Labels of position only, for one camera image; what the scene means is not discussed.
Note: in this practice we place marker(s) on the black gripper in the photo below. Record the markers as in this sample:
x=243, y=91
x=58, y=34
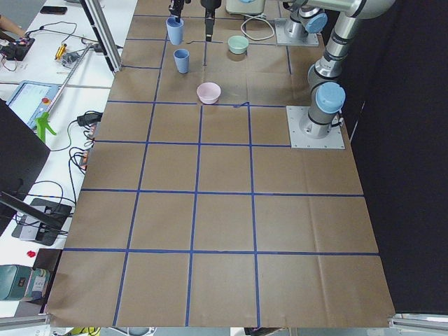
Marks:
x=177, y=7

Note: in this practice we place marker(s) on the blue cup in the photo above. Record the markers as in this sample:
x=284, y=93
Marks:
x=175, y=28
x=182, y=60

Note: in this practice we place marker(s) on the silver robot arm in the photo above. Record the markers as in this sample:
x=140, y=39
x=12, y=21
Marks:
x=302, y=22
x=327, y=96

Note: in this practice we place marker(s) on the cream toaster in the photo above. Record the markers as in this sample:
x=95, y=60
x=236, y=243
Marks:
x=251, y=7

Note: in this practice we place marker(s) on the green bowl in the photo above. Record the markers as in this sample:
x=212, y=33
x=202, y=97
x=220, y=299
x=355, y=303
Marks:
x=238, y=45

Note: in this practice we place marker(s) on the pink bowl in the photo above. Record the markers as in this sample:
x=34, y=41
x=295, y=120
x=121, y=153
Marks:
x=208, y=92

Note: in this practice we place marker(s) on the yellow screwdriver tool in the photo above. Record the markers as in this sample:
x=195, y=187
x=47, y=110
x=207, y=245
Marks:
x=60, y=51

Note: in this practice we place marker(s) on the black smartphone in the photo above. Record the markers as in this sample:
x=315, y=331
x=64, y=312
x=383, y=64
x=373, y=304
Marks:
x=53, y=10

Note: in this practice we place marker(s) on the black power adapter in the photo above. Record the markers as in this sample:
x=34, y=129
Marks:
x=89, y=118

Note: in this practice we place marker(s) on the teach pendant tablet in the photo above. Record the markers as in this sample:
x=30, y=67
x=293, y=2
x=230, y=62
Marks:
x=30, y=99

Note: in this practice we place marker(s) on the green plastic clamp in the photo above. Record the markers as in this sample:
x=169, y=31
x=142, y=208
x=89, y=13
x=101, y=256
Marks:
x=42, y=126

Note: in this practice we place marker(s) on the brown paper table cover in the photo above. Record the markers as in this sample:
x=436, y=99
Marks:
x=202, y=215

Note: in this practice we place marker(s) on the black monitor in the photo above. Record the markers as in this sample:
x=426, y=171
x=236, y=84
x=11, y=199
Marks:
x=23, y=156

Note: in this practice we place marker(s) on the black docking hub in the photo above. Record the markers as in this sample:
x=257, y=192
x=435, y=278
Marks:
x=30, y=229

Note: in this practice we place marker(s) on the aluminium frame post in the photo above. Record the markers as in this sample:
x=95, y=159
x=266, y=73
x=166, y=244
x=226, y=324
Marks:
x=100, y=27

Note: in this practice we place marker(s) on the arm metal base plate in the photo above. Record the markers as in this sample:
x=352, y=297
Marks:
x=291, y=33
x=305, y=134

